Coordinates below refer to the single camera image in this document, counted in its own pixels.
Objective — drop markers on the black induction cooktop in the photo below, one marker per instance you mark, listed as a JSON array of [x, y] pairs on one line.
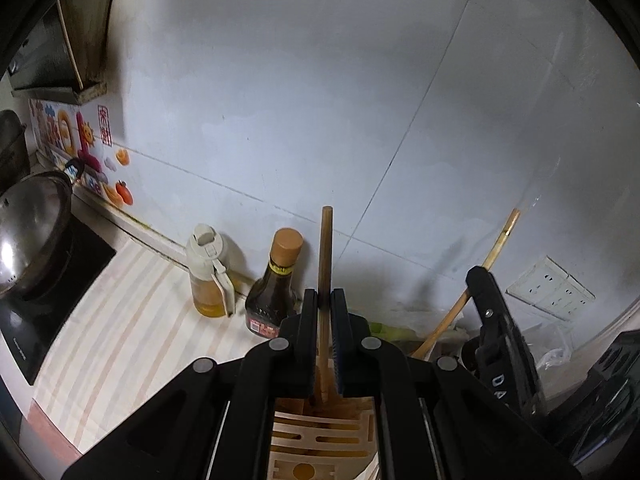
[[31, 321]]

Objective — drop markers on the clear plastic bag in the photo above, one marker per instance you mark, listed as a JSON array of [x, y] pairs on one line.
[[548, 345]]

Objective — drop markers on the steel wok with lid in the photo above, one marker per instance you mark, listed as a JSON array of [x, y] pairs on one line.
[[34, 216]]

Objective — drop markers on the black range hood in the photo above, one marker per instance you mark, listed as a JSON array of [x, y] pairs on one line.
[[63, 58]]

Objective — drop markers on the glass oil dispenser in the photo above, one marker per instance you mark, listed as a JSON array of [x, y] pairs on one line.
[[212, 289]]

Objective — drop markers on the green vegetable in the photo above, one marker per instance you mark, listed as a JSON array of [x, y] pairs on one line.
[[393, 333]]

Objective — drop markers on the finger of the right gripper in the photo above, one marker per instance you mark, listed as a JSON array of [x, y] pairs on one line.
[[503, 362]]

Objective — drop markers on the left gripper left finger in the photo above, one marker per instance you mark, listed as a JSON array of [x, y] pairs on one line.
[[297, 362]]

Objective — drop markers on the light wooden chopstick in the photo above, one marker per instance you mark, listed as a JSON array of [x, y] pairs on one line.
[[324, 294]]

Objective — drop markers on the dark sauce bottle brown cap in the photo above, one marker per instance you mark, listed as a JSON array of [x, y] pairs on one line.
[[271, 299]]

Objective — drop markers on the colourful wall sticker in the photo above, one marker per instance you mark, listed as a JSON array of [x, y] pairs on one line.
[[86, 132]]

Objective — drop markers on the beige utensil holder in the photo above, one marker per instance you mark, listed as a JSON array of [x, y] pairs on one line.
[[332, 440]]

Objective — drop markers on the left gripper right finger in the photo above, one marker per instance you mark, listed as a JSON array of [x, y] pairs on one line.
[[348, 330]]

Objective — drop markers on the triple wall socket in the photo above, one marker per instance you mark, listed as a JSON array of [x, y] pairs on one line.
[[549, 288]]

